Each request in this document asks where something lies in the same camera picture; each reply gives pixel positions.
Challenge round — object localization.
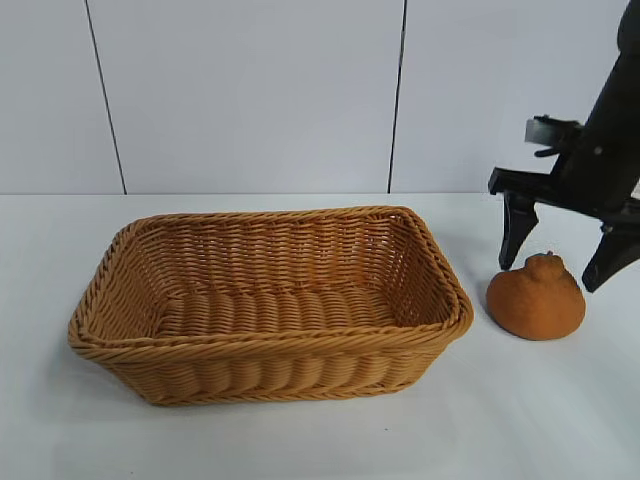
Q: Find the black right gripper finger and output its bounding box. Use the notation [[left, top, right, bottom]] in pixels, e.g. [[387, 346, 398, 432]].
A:
[[581, 219, 640, 293], [498, 193, 540, 271]]

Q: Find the bumpy orange fruit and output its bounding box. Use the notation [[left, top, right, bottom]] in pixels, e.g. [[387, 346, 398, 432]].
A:
[[487, 251, 587, 342]]

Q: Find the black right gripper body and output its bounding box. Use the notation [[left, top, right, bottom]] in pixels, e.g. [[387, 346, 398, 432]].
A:
[[488, 49, 640, 234]]

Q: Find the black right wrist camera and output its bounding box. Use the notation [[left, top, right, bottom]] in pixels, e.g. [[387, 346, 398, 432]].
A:
[[524, 115, 584, 157]]

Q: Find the woven wicker rectangular basket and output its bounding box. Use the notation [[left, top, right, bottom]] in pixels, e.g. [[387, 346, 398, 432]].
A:
[[67, 204, 475, 407]]

